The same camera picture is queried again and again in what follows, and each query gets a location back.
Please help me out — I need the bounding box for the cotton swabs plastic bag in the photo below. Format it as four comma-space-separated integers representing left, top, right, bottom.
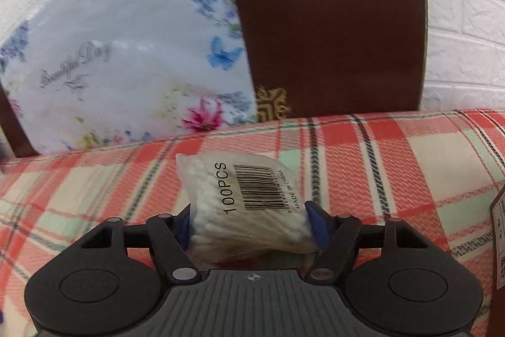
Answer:
175, 151, 318, 263

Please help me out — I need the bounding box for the plaid red bedspread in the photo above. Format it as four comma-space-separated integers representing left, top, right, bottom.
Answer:
1, 110, 504, 336

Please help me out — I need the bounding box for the brown cardboard storage box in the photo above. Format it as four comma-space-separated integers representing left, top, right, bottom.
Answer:
487, 186, 505, 337

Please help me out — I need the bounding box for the floral pillow in plastic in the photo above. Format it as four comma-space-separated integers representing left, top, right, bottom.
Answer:
1, 0, 257, 154

